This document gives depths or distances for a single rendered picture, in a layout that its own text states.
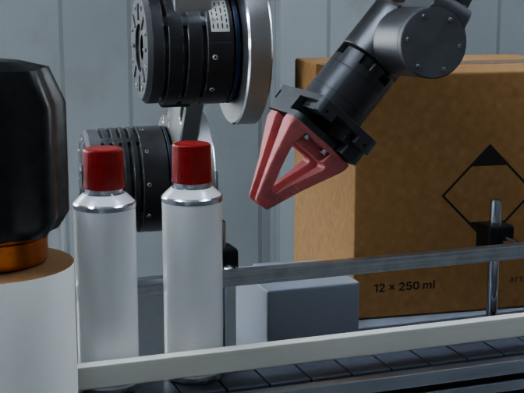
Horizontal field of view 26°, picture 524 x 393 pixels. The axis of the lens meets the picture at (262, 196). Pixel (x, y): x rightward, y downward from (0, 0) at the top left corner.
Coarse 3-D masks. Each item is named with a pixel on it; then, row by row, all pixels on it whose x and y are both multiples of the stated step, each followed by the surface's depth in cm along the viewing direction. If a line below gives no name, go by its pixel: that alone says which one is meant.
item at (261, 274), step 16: (384, 256) 107; (400, 256) 107; (416, 256) 108; (432, 256) 108; (448, 256) 109; (464, 256) 110; (480, 256) 110; (496, 256) 111; (512, 256) 112; (224, 272) 102; (240, 272) 102; (256, 272) 102; (272, 272) 103; (288, 272) 104; (304, 272) 104; (320, 272) 105; (336, 272) 105; (352, 272) 106; (368, 272) 106; (144, 288) 99; (160, 288) 100
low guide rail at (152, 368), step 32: (480, 320) 103; (512, 320) 104; (192, 352) 94; (224, 352) 95; (256, 352) 96; (288, 352) 97; (320, 352) 98; (352, 352) 99; (384, 352) 100; (96, 384) 92; (128, 384) 93
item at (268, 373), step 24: (336, 360) 103; (360, 360) 103; (384, 360) 103; (408, 360) 103; (432, 360) 103; (456, 360) 103; (144, 384) 97; (168, 384) 97; (192, 384) 97; (216, 384) 97; (240, 384) 97; (264, 384) 97; (288, 384) 98
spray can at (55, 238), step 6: (60, 228) 91; (48, 234) 90; (54, 234) 90; (60, 234) 91; (48, 240) 90; (54, 240) 91; (60, 240) 91; (48, 246) 90; (54, 246) 91; (60, 246) 91
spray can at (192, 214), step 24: (192, 144) 94; (192, 168) 94; (168, 192) 95; (192, 192) 94; (216, 192) 95; (168, 216) 95; (192, 216) 94; (216, 216) 95; (168, 240) 95; (192, 240) 94; (216, 240) 95; (168, 264) 96; (192, 264) 95; (216, 264) 96; (168, 288) 96; (192, 288) 95; (216, 288) 96; (168, 312) 96; (192, 312) 95; (216, 312) 97; (168, 336) 97; (192, 336) 96; (216, 336) 97
